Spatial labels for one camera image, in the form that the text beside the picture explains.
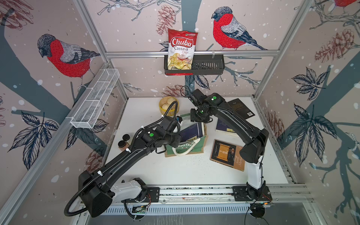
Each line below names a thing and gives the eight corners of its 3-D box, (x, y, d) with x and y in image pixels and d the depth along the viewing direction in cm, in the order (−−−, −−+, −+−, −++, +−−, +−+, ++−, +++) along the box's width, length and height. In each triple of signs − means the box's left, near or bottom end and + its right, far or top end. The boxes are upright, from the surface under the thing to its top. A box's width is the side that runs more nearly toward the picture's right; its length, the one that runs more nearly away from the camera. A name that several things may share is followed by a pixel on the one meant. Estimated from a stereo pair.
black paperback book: (242, 120, 108) (244, 118, 106) (227, 103, 120) (228, 101, 118) (253, 116, 111) (254, 114, 109) (237, 100, 123) (238, 97, 121)
